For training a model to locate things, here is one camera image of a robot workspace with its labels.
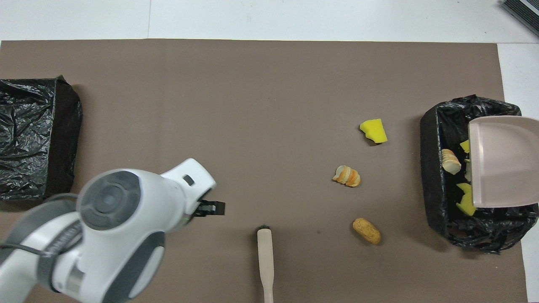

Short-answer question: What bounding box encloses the black bag covered bin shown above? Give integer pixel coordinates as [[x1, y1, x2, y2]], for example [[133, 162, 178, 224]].
[[0, 76, 83, 200]]

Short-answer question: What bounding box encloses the tan layered bread chunk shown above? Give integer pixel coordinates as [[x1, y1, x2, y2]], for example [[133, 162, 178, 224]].
[[441, 149, 462, 175]]

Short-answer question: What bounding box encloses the beige hand brush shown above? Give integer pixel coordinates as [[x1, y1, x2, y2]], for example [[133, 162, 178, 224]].
[[257, 225, 275, 303]]

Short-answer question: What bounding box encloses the open black bag lined bin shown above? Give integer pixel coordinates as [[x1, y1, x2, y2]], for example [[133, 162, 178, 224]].
[[420, 95, 539, 254]]

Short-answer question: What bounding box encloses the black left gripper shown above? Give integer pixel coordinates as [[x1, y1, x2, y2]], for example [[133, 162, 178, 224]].
[[194, 199, 226, 218]]

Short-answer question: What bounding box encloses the brown bread bun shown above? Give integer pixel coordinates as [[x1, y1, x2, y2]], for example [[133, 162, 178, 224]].
[[352, 218, 382, 245]]

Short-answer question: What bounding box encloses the dark ribbed object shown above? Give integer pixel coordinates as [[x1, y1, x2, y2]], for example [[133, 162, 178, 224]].
[[500, 0, 539, 37]]

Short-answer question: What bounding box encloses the beige plastic dustpan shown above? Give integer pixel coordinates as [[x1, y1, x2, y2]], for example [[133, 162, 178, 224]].
[[468, 116, 539, 208]]

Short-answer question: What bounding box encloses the brown table mat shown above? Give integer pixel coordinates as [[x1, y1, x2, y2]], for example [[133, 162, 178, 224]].
[[0, 39, 529, 303]]

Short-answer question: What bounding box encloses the orange striped croissant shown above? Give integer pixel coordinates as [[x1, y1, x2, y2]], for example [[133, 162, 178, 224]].
[[332, 165, 361, 188]]

